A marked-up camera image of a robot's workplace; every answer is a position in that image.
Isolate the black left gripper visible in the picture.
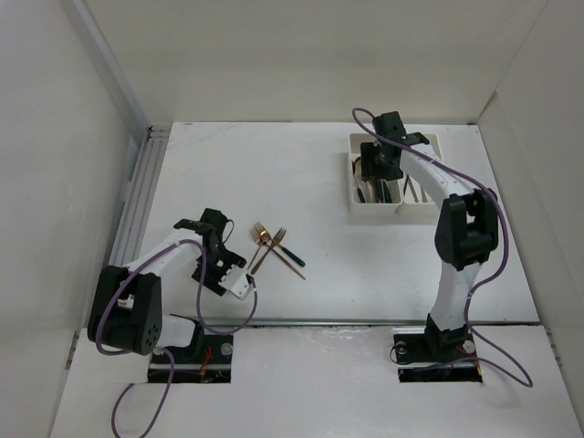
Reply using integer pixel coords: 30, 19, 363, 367
193, 247, 245, 294

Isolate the gold spoon green handle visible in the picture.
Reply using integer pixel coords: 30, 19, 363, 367
351, 158, 367, 203

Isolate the black fork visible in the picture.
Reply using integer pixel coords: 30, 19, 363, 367
407, 178, 419, 203

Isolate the copper fork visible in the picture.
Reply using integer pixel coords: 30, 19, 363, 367
249, 222, 271, 264

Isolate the copper long spoon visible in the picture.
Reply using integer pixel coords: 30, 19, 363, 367
371, 178, 385, 203

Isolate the silver slotted spoon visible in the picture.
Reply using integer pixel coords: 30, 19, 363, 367
381, 180, 392, 203

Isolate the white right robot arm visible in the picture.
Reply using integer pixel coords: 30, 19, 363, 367
360, 111, 498, 365

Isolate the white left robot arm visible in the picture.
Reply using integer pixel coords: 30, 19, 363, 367
88, 208, 257, 362

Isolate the white fork container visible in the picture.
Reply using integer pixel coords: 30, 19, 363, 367
397, 140, 455, 217

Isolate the white spoon container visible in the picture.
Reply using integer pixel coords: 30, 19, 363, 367
346, 133, 403, 218

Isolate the small copper spoon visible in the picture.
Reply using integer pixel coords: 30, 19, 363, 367
251, 228, 307, 280

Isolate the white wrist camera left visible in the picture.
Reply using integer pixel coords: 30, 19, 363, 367
219, 266, 256, 300

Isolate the gold fork green handle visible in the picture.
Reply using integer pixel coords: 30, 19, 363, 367
279, 245, 306, 267

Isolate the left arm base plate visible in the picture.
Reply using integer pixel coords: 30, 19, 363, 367
167, 335, 234, 384

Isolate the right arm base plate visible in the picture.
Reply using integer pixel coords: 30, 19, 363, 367
391, 327, 483, 383

